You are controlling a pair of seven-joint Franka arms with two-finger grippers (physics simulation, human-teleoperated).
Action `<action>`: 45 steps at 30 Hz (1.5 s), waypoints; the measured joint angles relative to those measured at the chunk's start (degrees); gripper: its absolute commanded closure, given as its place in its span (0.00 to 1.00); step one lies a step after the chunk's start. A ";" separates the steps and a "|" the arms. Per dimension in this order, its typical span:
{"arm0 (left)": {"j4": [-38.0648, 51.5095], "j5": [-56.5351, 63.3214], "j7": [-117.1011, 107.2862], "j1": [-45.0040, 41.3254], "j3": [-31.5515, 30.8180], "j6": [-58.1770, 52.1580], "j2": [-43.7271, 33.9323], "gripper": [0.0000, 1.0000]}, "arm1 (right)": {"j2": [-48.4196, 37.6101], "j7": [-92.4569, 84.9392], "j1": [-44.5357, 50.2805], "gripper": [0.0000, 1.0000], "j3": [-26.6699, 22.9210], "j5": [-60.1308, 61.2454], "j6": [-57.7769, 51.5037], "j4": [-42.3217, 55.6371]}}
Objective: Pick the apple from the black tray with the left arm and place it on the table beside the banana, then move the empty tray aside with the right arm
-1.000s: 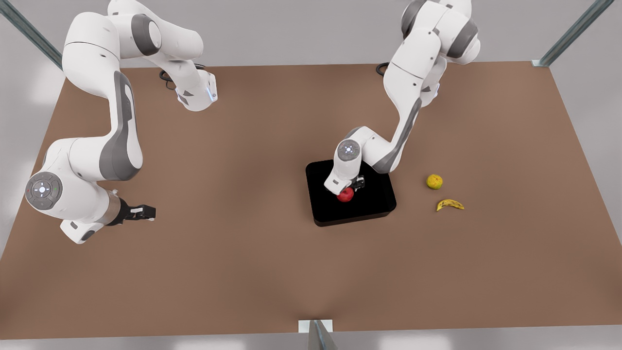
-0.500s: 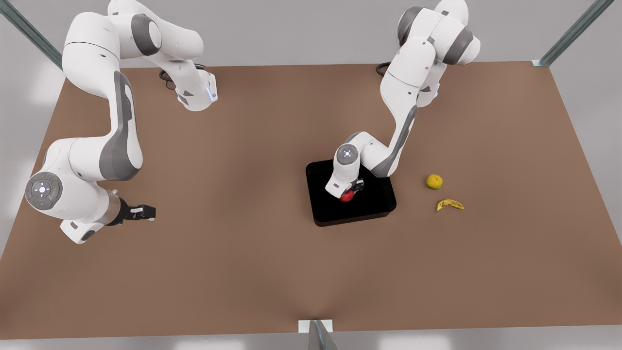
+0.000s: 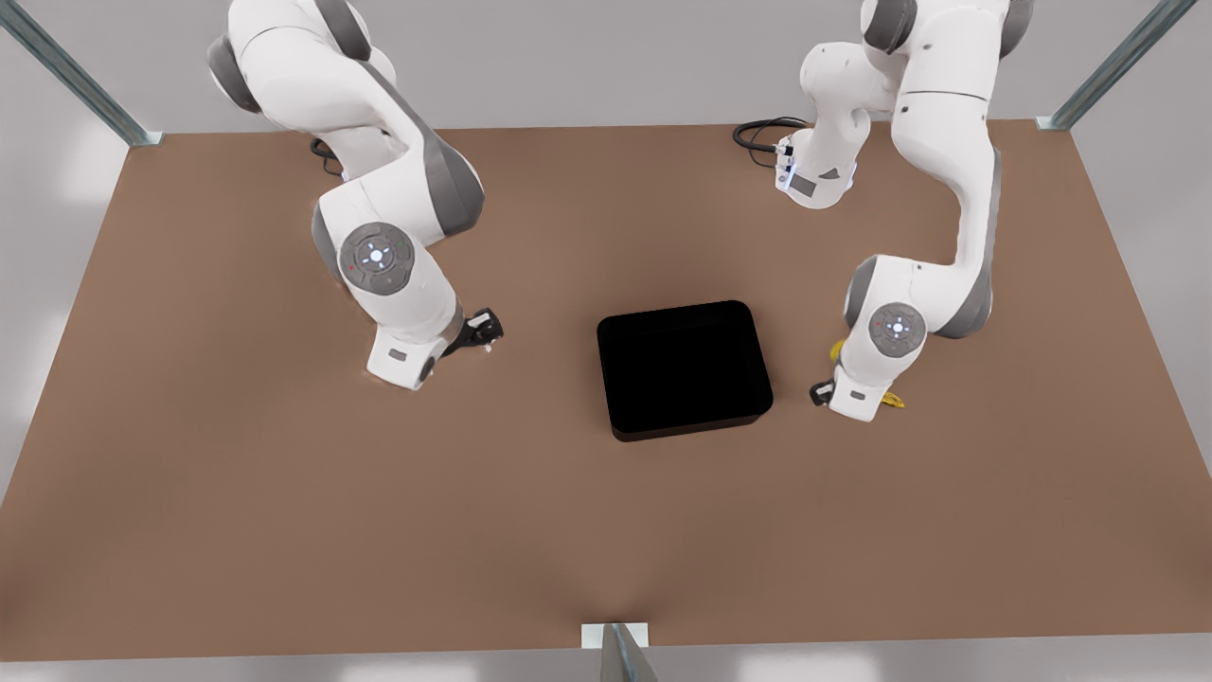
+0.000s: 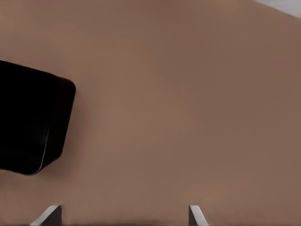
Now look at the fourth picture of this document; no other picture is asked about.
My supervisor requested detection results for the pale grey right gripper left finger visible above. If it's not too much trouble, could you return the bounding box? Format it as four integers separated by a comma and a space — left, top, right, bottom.
30, 204, 63, 226

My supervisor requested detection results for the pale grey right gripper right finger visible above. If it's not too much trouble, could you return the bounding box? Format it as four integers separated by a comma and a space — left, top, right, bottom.
188, 204, 209, 226

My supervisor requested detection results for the black rectangular tray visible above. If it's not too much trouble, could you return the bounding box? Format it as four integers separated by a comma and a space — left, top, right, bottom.
0, 59, 76, 177

